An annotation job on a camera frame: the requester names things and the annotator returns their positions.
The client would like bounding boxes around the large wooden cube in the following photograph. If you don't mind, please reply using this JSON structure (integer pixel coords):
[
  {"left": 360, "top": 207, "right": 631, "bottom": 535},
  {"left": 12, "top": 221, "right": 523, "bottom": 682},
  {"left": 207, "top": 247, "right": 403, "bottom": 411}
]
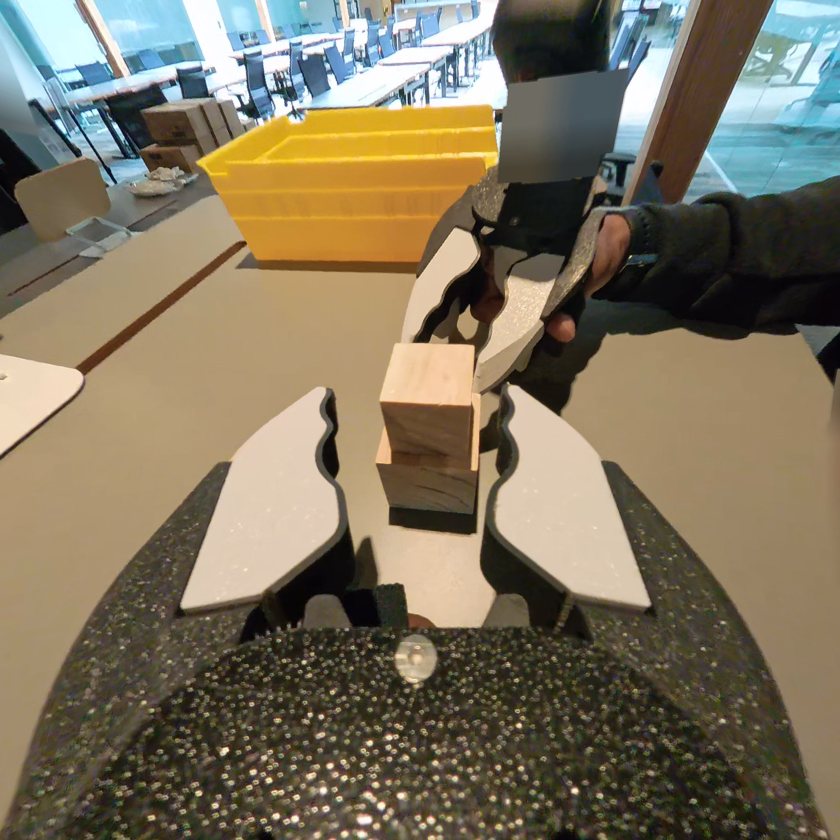
[{"left": 374, "top": 392, "right": 482, "bottom": 515}]

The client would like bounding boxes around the wooden board on clear stand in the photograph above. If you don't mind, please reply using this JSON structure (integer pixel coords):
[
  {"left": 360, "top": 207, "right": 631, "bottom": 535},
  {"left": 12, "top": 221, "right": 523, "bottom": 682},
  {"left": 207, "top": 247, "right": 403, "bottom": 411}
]
[{"left": 14, "top": 157, "right": 136, "bottom": 259}]

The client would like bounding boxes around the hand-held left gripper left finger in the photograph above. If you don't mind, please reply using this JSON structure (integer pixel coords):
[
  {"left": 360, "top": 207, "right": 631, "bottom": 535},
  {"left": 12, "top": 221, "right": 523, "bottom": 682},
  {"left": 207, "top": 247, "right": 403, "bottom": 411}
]
[{"left": 179, "top": 386, "right": 355, "bottom": 616}]

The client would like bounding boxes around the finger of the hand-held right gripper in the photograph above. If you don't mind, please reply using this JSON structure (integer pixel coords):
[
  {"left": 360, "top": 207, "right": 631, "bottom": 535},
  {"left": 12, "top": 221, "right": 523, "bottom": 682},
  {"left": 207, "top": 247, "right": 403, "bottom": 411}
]
[
  {"left": 400, "top": 226, "right": 484, "bottom": 346},
  {"left": 472, "top": 249, "right": 568, "bottom": 395}
]

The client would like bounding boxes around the row of wooden tables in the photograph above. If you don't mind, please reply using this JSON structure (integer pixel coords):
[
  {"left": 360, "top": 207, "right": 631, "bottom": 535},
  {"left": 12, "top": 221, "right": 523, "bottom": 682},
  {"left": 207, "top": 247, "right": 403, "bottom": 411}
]
[{"left": 62, "top": 0, "right": 500, "bottom": 116}]

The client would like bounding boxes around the small wooden cube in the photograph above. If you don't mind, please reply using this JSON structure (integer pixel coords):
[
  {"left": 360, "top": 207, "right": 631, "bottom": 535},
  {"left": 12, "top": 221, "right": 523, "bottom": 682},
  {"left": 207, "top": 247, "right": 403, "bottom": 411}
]
[{"left": 380, "top": 344, "right": 475, "bottom": 458}]

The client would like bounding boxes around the wooden pillar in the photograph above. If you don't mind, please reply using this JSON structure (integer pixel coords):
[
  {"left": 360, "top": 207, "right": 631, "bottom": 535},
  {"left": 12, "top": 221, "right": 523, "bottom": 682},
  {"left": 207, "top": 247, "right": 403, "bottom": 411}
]
[{"left": 620, "top": 0, "right": 777, "bottom": 206}]

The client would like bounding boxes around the black tripod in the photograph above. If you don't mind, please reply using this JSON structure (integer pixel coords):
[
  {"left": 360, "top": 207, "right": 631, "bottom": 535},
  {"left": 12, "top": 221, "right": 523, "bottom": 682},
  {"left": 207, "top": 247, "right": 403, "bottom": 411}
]
[{"left": 29, "top": 98, "right": 120, "bottom": 186}]

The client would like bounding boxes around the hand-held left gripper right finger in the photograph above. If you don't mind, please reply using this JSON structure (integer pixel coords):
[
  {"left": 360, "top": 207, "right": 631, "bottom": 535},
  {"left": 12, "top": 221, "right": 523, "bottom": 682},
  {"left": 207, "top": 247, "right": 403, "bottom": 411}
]
[{"left": 481, "top": 385, "right": 652, "bottom": 621}]

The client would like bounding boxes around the yellow plastic bin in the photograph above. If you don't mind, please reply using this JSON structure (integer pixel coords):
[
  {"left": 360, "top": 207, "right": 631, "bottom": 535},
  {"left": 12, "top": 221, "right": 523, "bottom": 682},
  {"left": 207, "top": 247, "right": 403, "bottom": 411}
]
[
  {"left": 220, "top": 187, "right": 470, "bottom": 222},
  {"left": 197, "top": 105, "right": 501, "bottom": 196},
  {"left": 231, "top": 213, "right": 455, "bottom": 264}
]

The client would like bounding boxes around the dish of pale scraps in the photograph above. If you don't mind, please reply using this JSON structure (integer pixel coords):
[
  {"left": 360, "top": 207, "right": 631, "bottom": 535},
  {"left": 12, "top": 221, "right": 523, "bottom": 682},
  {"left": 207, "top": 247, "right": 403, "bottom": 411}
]
[{"left": 127, "top": 167, "right": 199, "bottom": 198}]

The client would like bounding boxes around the person's right hand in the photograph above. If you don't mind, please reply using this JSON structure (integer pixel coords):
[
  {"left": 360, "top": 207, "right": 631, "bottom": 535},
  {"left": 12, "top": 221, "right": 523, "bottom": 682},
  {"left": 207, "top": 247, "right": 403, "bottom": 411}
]
[{"left": 467, "top": 210, "right": 632, "bottom": 343}]

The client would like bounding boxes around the group of black office chairs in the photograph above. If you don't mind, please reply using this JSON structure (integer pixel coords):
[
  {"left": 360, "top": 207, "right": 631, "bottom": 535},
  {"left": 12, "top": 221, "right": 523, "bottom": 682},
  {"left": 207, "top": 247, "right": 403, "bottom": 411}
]
[{"left": 39, "top": 0, "right": 657, "bottom": 132}]

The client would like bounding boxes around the person's right forearm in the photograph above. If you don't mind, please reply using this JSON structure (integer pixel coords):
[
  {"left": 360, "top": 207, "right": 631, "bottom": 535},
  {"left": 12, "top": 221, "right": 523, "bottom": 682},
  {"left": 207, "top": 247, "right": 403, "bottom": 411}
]
[{"left": 591, "top": 174, "right": 840, "bottom": 339}]

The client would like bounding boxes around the cardboard box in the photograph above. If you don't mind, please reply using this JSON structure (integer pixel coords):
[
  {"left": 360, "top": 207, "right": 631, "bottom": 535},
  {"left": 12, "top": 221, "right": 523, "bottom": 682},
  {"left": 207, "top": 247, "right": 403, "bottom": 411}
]
[
  {"left": 141, "top": 98, "right": 245, "bottom": 144},
  {"left": 138, "top": 142, "right": 206, "bottom": 173}
]

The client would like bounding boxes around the wooden document stand white base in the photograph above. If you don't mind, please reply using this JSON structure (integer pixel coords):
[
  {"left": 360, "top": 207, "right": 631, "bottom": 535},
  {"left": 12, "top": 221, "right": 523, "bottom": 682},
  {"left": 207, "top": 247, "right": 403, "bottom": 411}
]
[{"left": 0, "top": 353, "right": 85, "bottom": 458}]

